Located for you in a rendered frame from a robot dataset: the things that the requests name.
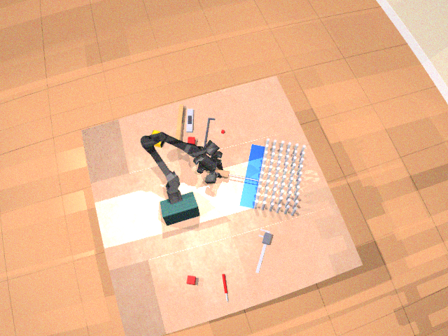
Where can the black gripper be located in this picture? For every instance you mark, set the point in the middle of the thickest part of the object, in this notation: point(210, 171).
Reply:
point(214, 163)

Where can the yellow block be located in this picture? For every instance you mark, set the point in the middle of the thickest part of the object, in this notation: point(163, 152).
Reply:
point(160, 144)

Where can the blue flat strip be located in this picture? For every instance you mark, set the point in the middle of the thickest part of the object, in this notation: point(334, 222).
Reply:
point(248, 196)

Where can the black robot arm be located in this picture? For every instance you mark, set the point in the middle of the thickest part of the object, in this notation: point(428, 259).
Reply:
point(197, 152)

